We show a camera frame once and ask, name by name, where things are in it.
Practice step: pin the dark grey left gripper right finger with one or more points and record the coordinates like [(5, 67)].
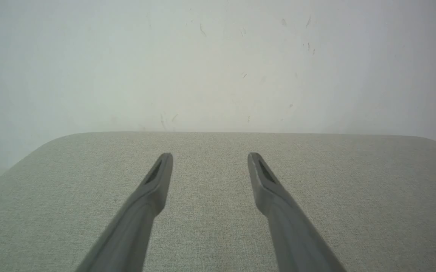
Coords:
[(289, 226)]

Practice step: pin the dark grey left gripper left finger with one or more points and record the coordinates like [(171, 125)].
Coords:
[(135, 223)]

